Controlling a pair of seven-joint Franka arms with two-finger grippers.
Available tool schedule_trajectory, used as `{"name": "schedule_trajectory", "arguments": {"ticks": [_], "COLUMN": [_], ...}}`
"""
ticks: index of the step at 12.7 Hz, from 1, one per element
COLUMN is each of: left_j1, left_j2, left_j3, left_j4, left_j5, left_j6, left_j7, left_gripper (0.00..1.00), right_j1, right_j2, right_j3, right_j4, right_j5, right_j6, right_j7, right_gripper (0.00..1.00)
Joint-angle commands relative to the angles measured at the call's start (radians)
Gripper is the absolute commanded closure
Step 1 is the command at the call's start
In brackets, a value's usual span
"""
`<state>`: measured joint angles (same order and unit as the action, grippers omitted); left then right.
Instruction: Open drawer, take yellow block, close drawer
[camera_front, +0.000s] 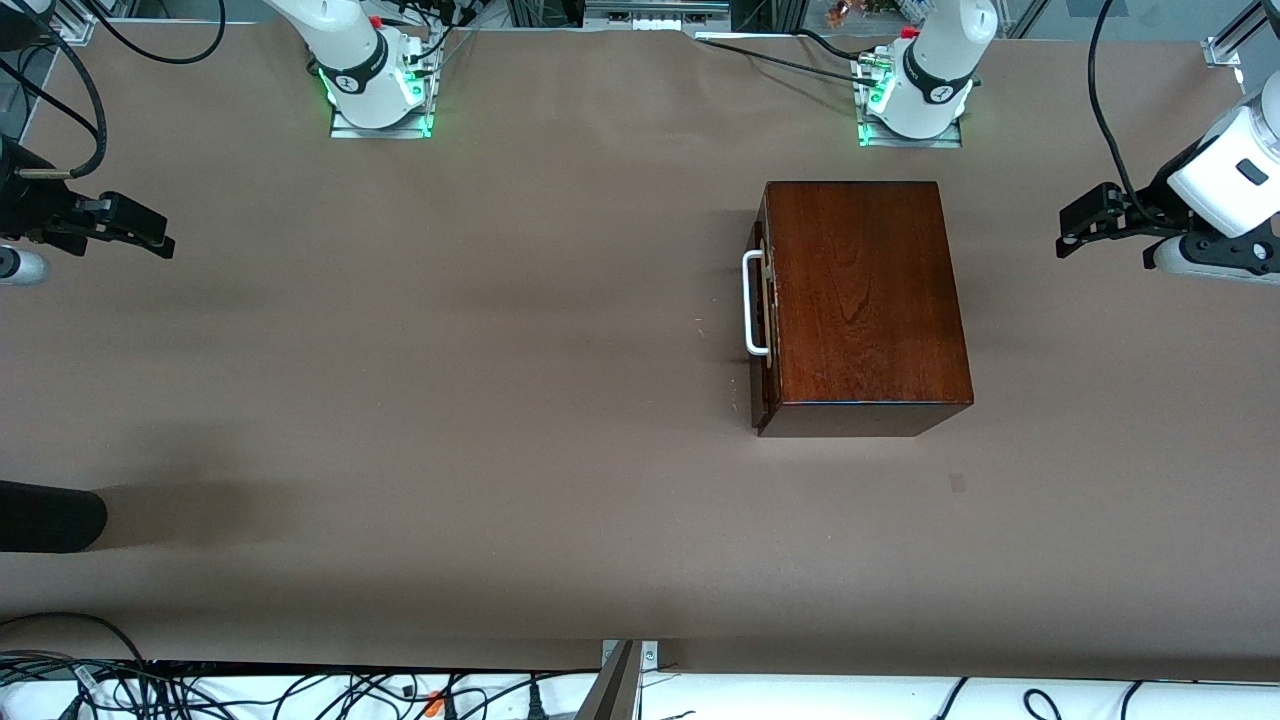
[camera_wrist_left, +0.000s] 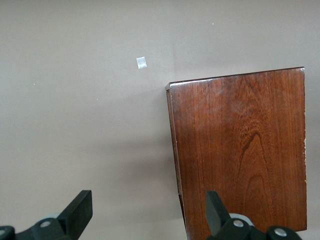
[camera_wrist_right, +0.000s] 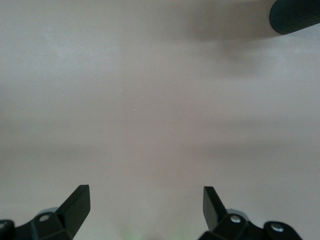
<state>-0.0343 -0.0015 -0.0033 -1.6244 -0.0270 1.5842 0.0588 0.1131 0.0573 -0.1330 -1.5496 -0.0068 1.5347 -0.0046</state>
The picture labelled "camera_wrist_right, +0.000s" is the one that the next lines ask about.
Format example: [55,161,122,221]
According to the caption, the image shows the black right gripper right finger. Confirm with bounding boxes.
[198,186,303,240]

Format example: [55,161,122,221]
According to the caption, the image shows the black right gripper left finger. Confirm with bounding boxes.
[0,184,91,240]

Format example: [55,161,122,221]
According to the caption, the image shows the black ribbed cylinder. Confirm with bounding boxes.
[268,0,320,35]

